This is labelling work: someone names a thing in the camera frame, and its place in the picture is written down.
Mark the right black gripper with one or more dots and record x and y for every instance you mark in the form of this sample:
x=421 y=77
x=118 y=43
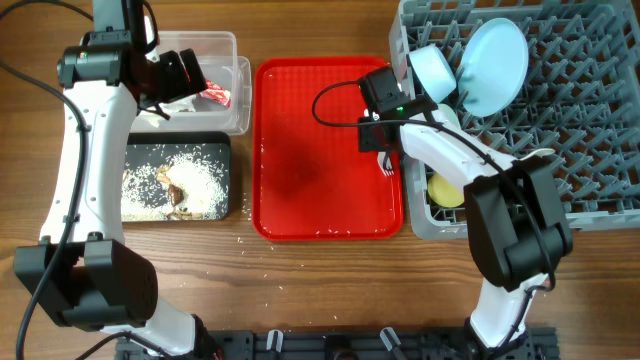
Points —
x=366 y=140

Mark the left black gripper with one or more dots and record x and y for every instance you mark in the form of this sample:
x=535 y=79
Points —
x=180 y=86

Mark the white plastic fork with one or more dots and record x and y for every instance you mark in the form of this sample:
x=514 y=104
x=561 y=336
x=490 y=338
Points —
x=385 y=164

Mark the red snack wrapper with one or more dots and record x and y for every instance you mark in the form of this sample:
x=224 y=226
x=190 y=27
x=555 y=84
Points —
x=216 y=93

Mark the mint green bowl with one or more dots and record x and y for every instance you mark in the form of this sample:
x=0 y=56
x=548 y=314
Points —
x=450 y=115

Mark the yellow plastic cup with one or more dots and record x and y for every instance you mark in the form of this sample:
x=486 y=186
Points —
x=443 y=193

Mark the light blue bowl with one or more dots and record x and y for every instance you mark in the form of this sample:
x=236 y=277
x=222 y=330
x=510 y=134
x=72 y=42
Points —
x=433 y=72

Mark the rice and food leftovers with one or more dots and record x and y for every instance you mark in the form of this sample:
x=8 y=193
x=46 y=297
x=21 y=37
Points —
x=190 y=185

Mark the light blue plate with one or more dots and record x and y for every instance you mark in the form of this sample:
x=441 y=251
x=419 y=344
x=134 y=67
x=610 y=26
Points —
x=494 y=64

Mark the white plastic spoon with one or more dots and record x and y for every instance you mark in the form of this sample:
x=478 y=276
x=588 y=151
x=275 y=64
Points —
x=542 y=152

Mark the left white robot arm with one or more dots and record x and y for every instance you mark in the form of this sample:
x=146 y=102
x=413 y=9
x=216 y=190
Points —
x=81 y=272

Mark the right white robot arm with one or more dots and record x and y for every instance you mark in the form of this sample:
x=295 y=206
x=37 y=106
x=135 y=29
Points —
x=518 y=231

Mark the clear plastic waste bin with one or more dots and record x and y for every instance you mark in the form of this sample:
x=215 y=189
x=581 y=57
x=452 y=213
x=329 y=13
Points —
x=217 y=56

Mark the black food waste tray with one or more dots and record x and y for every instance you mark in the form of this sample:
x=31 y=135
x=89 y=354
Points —
x=200 y=150

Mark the grey dishwasher rack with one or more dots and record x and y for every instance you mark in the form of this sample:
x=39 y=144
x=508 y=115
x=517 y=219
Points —
x=580 y=97

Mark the red serving tray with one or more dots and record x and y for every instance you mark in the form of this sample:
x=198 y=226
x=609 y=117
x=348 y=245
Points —
x=310 y=180

